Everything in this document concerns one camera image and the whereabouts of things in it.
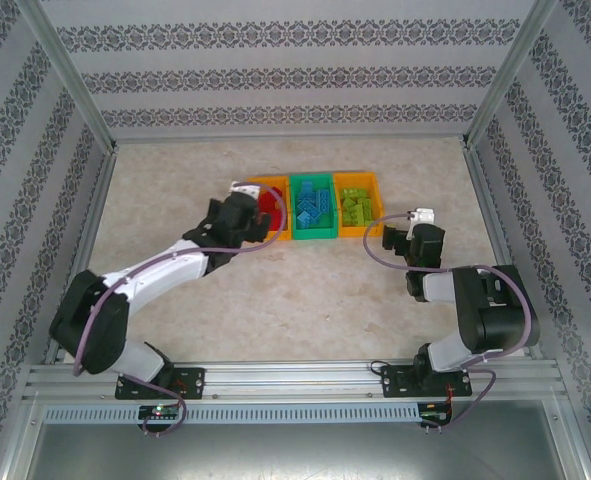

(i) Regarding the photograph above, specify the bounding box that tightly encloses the orange plastic bin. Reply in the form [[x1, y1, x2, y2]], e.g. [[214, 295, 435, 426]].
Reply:
[[332, 171, 385, 240], [247, 173, 293, 243]]

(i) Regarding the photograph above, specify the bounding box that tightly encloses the green plastic bin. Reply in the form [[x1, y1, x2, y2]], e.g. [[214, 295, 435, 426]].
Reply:
[[288, 172, 338, 242]]

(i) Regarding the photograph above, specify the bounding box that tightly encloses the small green circuit board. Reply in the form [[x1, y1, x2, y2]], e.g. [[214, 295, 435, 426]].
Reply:
[[419, 403, 454, 424], [139, 404, 182, 420]]

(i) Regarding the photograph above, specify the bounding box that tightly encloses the grey metal sheet panel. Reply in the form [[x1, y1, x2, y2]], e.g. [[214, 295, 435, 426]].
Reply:
[[24, 399, 591, 480]]

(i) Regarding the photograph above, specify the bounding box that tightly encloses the aluminium table edge rail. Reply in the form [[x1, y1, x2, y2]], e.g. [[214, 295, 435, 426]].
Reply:
[[462, 142, 546, 361], [44, 147, 120, 365]]

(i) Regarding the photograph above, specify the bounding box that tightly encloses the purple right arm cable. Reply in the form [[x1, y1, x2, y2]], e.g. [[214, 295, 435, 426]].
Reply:
[[363, 212, 532, 432]]

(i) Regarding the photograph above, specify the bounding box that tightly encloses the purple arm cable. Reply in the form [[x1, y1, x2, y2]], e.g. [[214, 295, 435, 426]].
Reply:
[[72, 182, 291, 437], [363, 212, 532, 432]]

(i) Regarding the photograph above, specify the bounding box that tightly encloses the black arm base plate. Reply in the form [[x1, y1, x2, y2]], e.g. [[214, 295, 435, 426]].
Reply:
[[116, 367, 206, 401], [379, 364, 474, 400]]

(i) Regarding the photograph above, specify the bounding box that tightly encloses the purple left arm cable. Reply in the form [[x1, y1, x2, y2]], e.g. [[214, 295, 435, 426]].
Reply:
[[72, 182, 291, 437]]

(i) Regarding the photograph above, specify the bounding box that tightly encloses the aluminium mounting rail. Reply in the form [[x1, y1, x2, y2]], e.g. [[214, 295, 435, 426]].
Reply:
[[22, 362, 561, 403]]

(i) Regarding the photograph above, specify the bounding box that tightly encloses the slotted metal cable duct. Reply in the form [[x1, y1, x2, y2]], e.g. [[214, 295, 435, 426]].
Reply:
[[41, 403, 422, 426]]

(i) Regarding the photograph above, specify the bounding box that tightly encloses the aluminium frame post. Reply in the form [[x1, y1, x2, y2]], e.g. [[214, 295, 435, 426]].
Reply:
[[14, 0, 119, 154], [462, 0, 561, 151]]

